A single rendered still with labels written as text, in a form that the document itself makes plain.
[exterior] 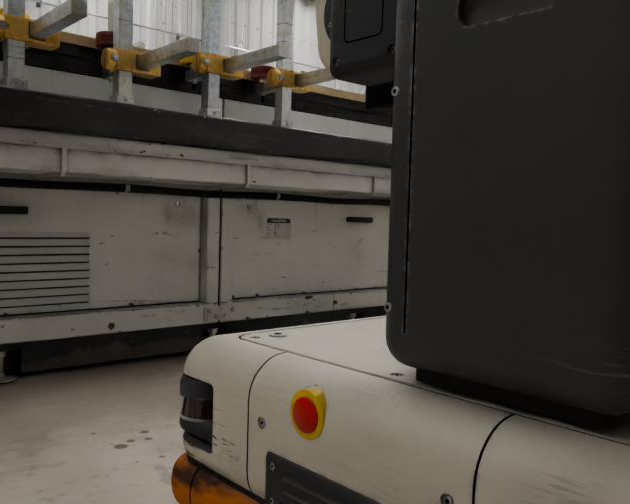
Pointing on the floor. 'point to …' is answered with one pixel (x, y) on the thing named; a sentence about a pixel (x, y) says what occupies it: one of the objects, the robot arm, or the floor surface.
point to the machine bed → (165, 239)
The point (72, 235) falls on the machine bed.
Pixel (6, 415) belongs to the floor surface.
